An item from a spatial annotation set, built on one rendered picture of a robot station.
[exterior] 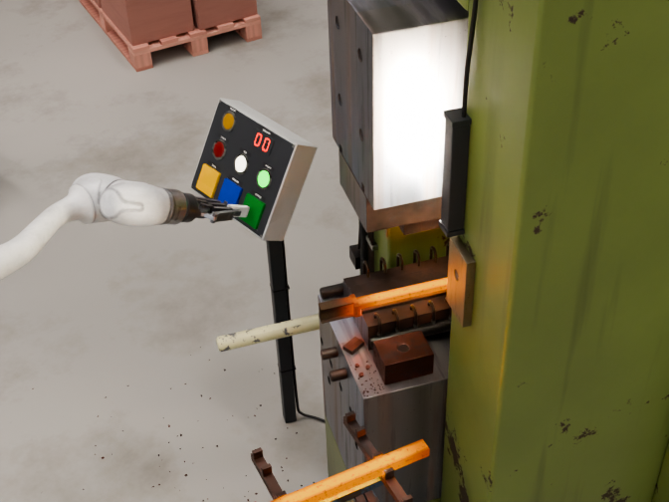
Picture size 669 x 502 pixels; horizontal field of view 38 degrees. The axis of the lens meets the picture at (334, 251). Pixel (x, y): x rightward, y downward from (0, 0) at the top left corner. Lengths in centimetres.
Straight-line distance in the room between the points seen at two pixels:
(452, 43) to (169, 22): 378
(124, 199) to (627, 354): 117
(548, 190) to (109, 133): 360
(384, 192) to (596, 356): 54
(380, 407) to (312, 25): 388
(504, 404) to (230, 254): 231
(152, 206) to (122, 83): 314
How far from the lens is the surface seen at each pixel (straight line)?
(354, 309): 234
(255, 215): 265
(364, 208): 211
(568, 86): 160
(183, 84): 540
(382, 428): 236
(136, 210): 236
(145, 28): 554
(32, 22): 634
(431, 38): 188
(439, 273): 247
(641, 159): 176
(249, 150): 269
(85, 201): 247
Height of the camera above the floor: 258
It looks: 39 degrees down
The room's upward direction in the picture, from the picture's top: 2 degrees counter-clockwise
